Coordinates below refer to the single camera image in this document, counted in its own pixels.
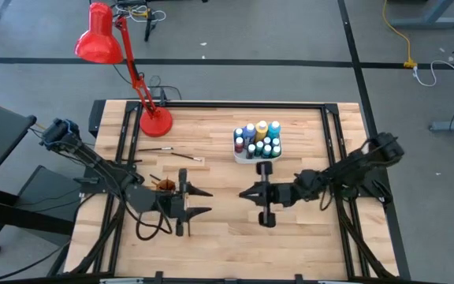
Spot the large turquoise paint bottle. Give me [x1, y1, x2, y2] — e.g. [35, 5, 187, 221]
[266, 119, 282, 139]

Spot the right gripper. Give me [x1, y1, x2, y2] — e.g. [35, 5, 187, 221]
[239, 160, 303, 229]

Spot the dark grey box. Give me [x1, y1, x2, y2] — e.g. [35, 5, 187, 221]
[13, 164, 83, 246]

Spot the tan plastic cup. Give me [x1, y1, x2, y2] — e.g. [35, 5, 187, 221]
[155, 177, 178, 194]

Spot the red desk lamp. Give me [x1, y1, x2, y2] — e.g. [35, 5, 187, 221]
[73, 2, 174, 138]

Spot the white and yellow cable bundle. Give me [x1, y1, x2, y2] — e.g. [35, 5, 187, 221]
[114, 0, 168, 24]

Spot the white plastic bin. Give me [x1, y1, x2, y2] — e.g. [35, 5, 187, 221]
[233, 126, 284, 165]

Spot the large blue paint bottle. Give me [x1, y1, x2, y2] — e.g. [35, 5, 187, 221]
[242, 123, 257, 144]

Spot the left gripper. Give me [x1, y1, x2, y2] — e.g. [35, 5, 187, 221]
[158, 168, 214, 237]

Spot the large yellow paint bottle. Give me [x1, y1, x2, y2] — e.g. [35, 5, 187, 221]
[255, 120, 270, 142]

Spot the yellow extension cable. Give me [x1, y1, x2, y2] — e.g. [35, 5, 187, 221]
[381, 0, 418, 69]

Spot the black floor stand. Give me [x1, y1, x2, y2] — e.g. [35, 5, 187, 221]
[143, 9, 158, 43]

